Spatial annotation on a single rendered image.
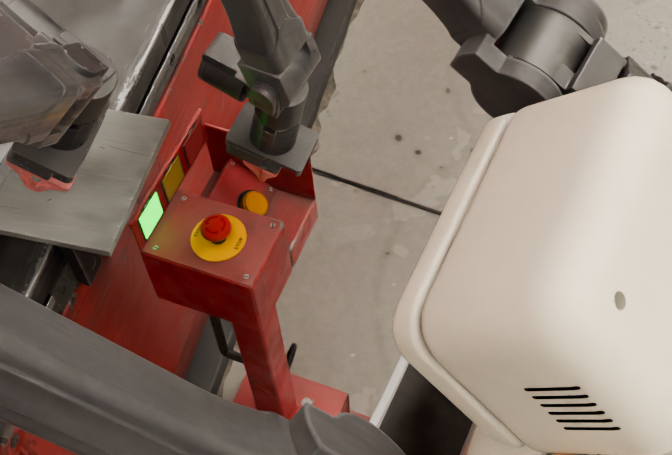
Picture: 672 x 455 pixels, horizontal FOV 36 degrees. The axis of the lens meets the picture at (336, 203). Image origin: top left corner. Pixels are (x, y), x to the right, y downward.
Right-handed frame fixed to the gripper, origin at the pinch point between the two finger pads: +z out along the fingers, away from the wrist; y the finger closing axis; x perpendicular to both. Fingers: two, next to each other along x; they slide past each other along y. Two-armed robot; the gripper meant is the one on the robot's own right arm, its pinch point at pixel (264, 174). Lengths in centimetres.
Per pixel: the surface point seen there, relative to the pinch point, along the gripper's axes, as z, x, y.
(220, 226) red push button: -0.4, 9.9, 1.7
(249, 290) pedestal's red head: 1.9, 15.2, -4.9
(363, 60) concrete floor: 84, -92, 3
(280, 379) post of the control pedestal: 48.1, 6.1, -11.8
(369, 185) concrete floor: 80, -57, -11
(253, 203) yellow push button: 7.6, 0.4, 0.5
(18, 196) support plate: -15.4, 24.3, 20.0
